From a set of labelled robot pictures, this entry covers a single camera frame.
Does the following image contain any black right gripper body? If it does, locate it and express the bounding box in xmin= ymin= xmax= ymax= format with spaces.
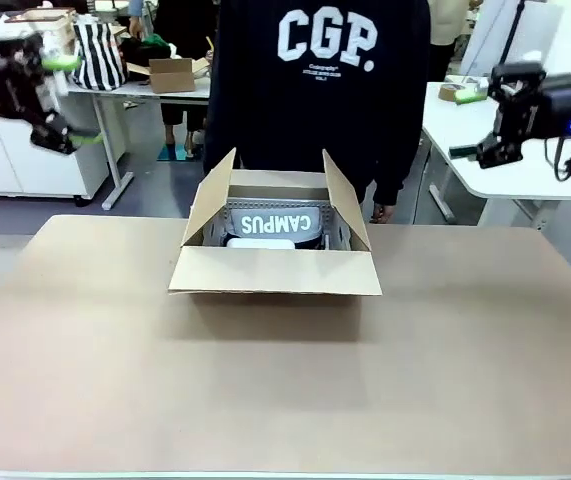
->
xmin=502 ymin=74 xmax=571 ymax=140

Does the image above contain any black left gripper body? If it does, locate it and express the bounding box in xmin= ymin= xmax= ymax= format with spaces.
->
xmin=0 ymin=37 xmax=61 ymax=136

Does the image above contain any large brown cardboard box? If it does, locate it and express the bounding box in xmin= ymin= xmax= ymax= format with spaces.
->
xmin=167 ymin=147 xmax=384 ymax=297

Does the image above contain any small open cardboard box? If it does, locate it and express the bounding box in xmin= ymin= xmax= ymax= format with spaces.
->
xmin=125 ymin=57 xmax=211 ymax=95

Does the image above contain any small white gift box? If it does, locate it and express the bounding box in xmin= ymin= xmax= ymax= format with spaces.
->
xmin=224 ymin=236 xmax=297 ymax=251

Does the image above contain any person's left hand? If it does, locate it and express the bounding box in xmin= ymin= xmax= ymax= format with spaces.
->
xmin=371 ymin=201 xmax=395 ymax=225

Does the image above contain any black white striped bag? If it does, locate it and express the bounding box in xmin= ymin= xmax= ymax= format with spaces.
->
xmin=71 ymin=20 xmax=129 ymax=92

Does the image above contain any white plastic basket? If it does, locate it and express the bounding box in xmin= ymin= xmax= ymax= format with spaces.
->
xmin=4 ymin=7 xmax=77 ymax=56

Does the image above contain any black tripod stand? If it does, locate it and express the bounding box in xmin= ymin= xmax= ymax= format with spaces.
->
xmin=507 ymin=0 xmax=527 ymax=66

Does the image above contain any white cabinet with wooden top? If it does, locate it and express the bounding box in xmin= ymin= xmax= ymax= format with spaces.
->
xmin=0 ymin=114 xmax=111 ymax=199

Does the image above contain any white board panel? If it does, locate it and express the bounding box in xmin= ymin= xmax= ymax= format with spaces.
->
xmin=459 ymin=0 xmax=566 ymax=79

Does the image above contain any brown packing tape roll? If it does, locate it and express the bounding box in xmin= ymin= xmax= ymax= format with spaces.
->
xmin=438 ymin=83 xmax=470 ymax=105

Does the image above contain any black fabric bag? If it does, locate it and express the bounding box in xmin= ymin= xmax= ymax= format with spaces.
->
xmin=119 ymin=34 xmax=179 ymax=66

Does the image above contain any white table with metal legs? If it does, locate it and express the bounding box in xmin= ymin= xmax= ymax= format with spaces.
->
xmin=67 ymin=74 xmax=212 ymax=211

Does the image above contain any bystander in beige top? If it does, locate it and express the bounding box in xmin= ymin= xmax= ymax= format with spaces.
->
xmin=427 ymin=0 xmax=472 ymax=84

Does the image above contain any teal floor mat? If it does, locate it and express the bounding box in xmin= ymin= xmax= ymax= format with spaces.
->
xmin=157 ymin=143 xmax=205 ymax=162

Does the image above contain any bystander in black clothes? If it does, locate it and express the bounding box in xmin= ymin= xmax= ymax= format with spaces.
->
xmin=152 ymin=0 xmax=221 ymax=151

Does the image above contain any person in black sweatshirt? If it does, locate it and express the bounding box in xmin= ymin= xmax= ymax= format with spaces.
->
xmin=203 ymin=0 xmax=431 ymax=225

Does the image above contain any grey campus print bag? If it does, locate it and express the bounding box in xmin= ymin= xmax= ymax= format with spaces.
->
xmin=202 ymin=198 xmax=354 ymax=250

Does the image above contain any thin black right camera cable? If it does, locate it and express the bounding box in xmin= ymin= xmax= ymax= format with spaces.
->
xmin=543 ymin=135 xmax=571 ymax=182

